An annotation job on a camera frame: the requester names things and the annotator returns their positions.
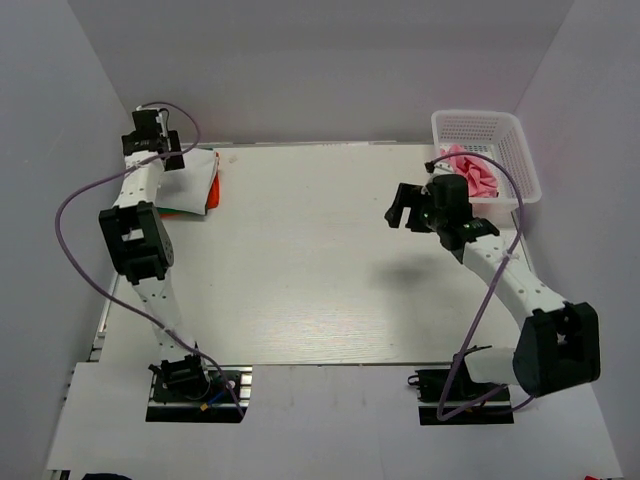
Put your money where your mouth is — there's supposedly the white plastic basket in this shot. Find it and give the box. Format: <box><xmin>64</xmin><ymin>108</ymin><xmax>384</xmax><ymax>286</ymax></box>
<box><xmin>431</xmin><ymin>109</ymin><xmax>542</xmax><ymax>218</ymax></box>

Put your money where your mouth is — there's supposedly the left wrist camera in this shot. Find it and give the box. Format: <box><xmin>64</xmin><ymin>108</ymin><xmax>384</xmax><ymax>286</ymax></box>
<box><xmin>132</xmin><ymin>108</ymin><xmax>165</xmax><ymax>137</ymax></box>

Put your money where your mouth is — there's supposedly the pink t shirt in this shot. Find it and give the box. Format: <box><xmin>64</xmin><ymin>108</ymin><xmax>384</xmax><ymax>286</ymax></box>
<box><xmin>440</xmin><ymin>145</ymin><xmax>499</xmax><ymax>198</ymax></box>

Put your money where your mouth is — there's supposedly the folded green t shirt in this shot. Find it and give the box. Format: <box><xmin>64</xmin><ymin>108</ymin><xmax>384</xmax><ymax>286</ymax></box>
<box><xmin>157</xmin><ymin>207</ymin><xmax>208</xmax><ymax>217</ymax></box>

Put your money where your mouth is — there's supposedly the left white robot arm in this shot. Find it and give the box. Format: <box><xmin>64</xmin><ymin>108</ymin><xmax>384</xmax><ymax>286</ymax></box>
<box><xmin>99</xmin><ymin>130</ymin><xmax>212</xmax><ymax>399</ymax></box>

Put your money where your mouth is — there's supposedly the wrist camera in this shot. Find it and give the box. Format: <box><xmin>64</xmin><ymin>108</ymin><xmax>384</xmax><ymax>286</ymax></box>
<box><xmin>427</xmin><ymin>174</ymin><xmax>473</xmax><ymax>226</ymax></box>
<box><xmin>132</xmin><ymin>108</ymin><xmax>165</xmax><ymax>137</ymax></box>

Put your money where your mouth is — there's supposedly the white t shirt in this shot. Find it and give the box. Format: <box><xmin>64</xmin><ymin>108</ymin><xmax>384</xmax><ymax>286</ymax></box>
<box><xmin>155</xmin><ymin>148</ymin><xmax>215</xmax><ymax>211</ymax></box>

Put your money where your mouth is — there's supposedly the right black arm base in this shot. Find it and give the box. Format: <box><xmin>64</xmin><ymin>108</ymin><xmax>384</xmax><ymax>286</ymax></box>
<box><xmin>405</xmin><ymin>367</ymin><xmax>516</xmax><ymax>427</ymax></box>

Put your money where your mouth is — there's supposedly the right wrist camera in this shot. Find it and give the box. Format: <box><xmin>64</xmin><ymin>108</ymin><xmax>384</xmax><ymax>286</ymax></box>
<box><xmin>427</xmin><ymin>174</ymin><xmax>473</xmax><ymax>226</ymax></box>

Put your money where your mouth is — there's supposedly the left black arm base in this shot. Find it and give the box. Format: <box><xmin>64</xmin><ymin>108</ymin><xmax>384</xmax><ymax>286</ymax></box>
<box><xmin>145</xmin><ymin>366</ymin><xmax>253</xmax><ymax>424</ymax></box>

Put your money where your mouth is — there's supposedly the folded orange t shirt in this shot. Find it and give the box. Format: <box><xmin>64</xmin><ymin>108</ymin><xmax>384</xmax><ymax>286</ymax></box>
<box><xmin>206</xmin><ymin>151</ymin><xmax>220</xmax><ymax>211</ymax></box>

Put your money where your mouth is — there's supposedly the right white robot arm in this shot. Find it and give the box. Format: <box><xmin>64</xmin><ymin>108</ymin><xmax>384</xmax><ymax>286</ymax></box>
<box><xmin>385</xmin><ymin>174</ymin><xmax>601</xmax><ymax>399</ymax></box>

